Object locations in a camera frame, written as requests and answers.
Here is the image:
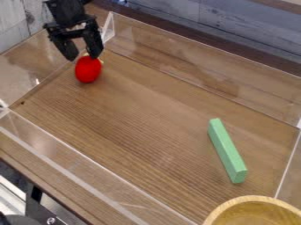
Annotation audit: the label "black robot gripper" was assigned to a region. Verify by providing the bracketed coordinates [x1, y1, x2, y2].
[44, 0, 103, 61]

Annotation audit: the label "red plush strawberry toy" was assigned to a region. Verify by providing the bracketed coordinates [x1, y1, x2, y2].
[73, 54, 103, 83]

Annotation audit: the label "green rectangular block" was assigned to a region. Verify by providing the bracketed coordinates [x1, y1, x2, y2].
[207, 119, 247, 184]

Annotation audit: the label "black metal table clamp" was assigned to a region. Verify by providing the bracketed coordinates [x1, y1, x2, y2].
[0, 184, 69, 225]

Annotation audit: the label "wooden bowl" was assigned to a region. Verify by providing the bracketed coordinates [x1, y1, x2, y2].
[202, 195, 301, 225]

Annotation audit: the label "clear acrylic corner bracket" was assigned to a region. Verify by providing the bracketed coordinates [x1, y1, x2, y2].
[102, 12, 115, 43]

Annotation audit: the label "clear acrylic enclosure walls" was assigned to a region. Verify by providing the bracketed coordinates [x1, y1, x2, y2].
[0, 4, 301, 225]

